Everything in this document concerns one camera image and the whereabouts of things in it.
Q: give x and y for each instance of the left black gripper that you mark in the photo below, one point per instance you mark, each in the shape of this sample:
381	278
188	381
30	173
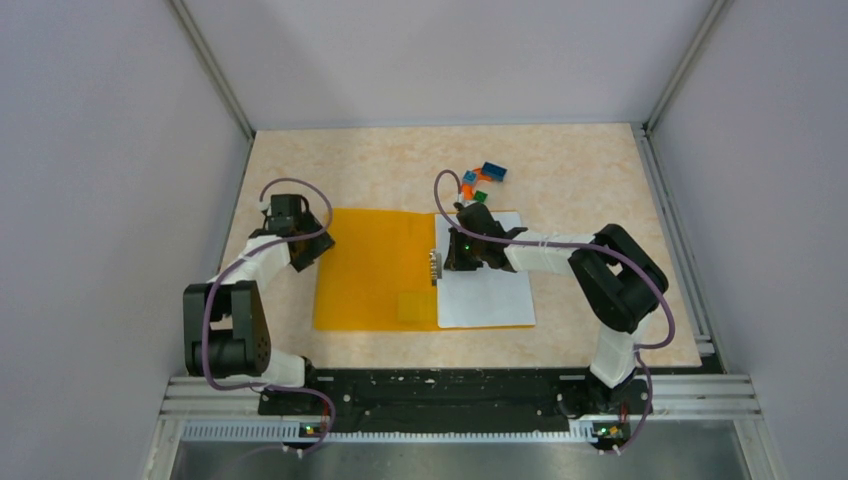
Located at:
320	243

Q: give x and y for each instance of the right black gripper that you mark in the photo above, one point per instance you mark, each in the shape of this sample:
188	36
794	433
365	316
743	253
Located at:
455	261

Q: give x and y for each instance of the white paper sheets stack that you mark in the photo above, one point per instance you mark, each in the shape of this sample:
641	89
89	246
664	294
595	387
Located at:
484	298

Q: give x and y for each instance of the orange plastic clip folder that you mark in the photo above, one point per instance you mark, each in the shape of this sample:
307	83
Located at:
377	277

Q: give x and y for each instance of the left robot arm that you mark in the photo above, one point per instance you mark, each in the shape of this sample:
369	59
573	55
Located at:
225	327

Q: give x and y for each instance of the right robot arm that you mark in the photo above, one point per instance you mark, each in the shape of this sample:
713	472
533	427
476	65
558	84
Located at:
619	280

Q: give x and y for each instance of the orange curved toy track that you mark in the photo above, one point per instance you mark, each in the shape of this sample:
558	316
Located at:
467	190

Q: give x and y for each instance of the light blue toy brick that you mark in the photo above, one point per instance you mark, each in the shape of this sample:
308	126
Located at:
470	178

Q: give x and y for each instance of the dark blue toy brick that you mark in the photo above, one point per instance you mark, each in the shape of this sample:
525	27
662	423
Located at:
493	172

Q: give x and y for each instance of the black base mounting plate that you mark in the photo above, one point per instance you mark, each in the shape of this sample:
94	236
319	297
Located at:
513	415

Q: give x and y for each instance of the white slotted cable duct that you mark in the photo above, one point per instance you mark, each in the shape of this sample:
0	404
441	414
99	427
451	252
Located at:
258	431

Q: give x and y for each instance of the aluminium front rail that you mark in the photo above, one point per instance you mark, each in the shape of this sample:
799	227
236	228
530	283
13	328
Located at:
675	397

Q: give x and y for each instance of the right aluminium frame post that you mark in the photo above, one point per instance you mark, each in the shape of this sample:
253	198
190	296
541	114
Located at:
700	39

